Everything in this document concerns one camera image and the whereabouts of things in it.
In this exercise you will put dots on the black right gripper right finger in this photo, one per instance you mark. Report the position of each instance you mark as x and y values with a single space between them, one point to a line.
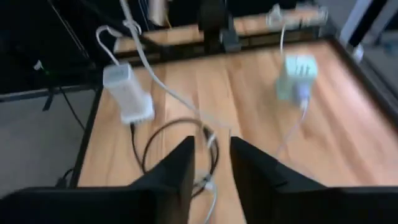
280 202

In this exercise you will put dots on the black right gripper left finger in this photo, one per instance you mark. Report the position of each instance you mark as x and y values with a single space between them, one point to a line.
140 205

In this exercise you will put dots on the white charger adapter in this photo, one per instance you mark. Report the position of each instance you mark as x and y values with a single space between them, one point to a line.
127 93

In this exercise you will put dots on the mint cube power strip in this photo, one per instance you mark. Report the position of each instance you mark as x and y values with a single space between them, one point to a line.
295 74

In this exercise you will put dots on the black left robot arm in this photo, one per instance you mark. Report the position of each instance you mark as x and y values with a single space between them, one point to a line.
213 21

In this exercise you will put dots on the black curtain partition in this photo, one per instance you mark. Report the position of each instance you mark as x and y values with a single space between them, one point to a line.
31 31

